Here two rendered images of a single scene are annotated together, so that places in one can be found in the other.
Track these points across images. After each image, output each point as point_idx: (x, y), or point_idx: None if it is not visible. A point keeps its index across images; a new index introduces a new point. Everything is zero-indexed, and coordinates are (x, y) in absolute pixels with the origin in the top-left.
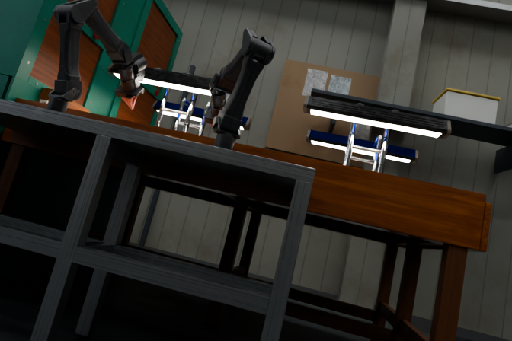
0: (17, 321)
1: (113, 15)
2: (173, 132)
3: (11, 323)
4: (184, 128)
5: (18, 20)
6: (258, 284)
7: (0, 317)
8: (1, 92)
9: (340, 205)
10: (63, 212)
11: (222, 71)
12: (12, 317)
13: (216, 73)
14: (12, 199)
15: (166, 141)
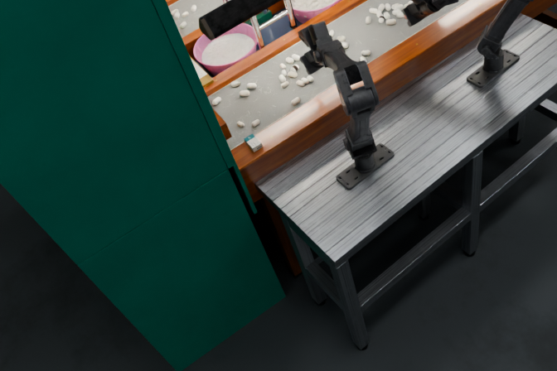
0: (377, 247)
1: None
2: (405, 65)
3: (381, 252)
4: (288, 2)
5: (186, 123)
6: None
7: (367, 257)
8: (232, 185)
9: (539, 7)
10: None
11: None
12: (366, 248)
13: None
14: None
15: (516, 118)
